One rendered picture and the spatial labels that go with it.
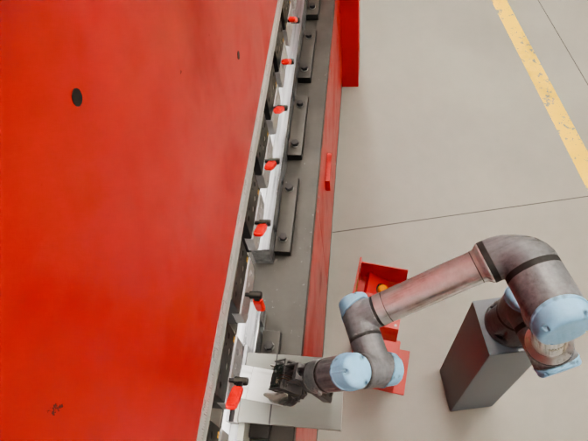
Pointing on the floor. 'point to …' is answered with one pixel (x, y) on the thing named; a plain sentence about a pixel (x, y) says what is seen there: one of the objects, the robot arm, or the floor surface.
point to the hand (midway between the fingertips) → (276, 387)
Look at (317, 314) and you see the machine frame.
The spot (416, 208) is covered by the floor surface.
